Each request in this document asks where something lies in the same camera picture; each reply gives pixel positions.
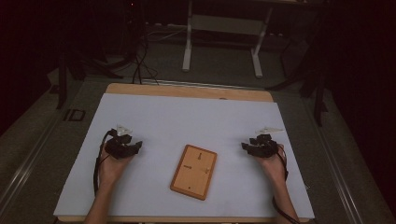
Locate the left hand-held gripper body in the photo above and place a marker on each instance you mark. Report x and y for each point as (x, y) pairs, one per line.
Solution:
(116, 147)

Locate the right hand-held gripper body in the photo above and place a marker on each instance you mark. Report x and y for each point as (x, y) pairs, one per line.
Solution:
(266, 147)

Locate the orange rectangular board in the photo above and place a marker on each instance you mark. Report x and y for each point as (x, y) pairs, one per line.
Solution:
(193, 180)

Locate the person's right hand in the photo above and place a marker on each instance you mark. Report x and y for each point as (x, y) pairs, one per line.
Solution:
(275, 168)

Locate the person's left hand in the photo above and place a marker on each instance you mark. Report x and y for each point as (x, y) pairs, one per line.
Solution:
(112, 171)

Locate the white table mat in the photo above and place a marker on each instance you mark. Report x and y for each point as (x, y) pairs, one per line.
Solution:
(155, 118)

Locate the brass peg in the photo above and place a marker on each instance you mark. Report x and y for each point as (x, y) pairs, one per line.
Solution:
(206, 170)

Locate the black metal stand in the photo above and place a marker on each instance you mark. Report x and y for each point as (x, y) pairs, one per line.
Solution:
(318, 102)

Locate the wooden table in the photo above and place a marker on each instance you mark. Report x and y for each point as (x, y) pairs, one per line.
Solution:
(186, 91)

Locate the metal floor rail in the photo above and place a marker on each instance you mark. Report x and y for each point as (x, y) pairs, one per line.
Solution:
(337, 174)
(28, 165)

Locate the white metal desk frame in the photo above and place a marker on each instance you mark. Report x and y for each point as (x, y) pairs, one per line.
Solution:
(186, 46)

